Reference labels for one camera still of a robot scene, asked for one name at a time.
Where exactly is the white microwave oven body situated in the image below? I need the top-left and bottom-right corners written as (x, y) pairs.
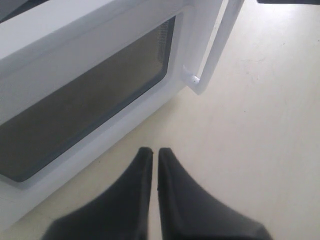
top-left (0, 0), bottom-right (106, 61)

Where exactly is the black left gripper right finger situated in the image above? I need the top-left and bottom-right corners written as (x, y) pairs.
top-left (157, 148), bottom-right (272, 240)

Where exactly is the white microwave door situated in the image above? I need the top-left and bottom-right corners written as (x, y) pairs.
top-left (0, 0), bottom-right (243, 230)

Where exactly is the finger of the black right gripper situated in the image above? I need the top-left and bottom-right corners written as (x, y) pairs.
top-left (257, 0), bottom-right (320, 5)

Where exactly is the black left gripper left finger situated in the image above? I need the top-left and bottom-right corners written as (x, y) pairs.
top-left (42, 147), bottom-right (153, 240)

